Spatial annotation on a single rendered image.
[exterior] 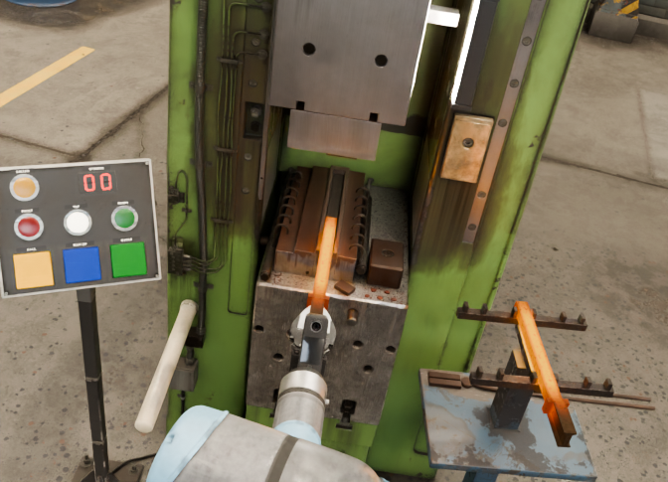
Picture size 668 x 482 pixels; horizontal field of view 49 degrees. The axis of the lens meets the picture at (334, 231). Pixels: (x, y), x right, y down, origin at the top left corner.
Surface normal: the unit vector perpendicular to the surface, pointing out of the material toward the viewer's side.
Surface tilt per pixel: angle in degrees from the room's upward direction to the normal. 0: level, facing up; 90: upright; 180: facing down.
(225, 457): 25
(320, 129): 90
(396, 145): 90
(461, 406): 0
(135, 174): 60
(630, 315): 0
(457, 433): 0
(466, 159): 90
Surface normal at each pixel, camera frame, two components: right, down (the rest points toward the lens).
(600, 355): 0.13, -0.81
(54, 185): 0.36, 0.10
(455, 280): -0.09, 0.57
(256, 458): 0.05, -0.65
